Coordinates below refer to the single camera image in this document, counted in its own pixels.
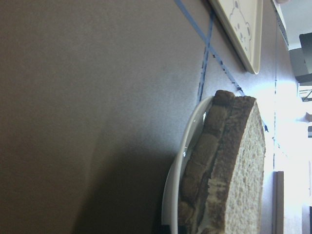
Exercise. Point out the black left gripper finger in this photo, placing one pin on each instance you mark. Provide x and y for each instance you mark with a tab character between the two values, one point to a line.
161	229

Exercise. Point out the bread slice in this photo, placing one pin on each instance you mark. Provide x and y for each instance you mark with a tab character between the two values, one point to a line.
233	204
193	189

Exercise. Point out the white round plate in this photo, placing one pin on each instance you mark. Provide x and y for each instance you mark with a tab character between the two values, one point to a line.
193	130

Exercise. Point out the cream bear tray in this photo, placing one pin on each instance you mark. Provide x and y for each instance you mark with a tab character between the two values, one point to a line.
242	21

